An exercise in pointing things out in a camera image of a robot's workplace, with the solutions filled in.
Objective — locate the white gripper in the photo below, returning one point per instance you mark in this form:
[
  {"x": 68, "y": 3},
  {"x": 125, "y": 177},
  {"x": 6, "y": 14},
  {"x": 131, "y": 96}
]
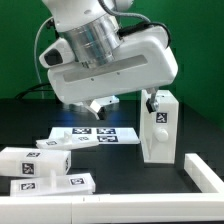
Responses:
[{"x": 142, "y": 61}]

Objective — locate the white cabinet body box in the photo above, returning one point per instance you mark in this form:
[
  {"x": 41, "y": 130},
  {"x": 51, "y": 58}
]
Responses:
[{"x": 158, "y": 130}]

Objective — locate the white front panel with peg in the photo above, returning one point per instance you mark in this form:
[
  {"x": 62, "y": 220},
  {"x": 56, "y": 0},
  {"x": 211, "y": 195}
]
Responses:
[{"x": 75, "y": 184}]

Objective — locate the white cabinet drawer box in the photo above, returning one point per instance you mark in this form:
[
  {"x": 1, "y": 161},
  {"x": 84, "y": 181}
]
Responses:
[{"x": 29, "y": 162}]

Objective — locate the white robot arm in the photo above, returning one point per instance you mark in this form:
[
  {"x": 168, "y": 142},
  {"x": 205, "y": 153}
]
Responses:
[{"x": 103, "y": 50}]

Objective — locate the flat white panel four tags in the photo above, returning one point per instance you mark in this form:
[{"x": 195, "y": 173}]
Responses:
[{"x": 105, "y": 135}]

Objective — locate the white door panel with peg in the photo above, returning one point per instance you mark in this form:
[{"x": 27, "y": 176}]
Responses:
[{"x": 68, "y": 141}]

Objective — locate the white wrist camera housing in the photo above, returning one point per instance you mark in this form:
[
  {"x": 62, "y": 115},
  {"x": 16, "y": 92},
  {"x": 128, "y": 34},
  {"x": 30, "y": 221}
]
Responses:
[{"x": 58, "y": 53}]

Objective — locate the white L-shaped obstacle frame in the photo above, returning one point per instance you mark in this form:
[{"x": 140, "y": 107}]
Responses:
[{"x": 206, "y": 205}]

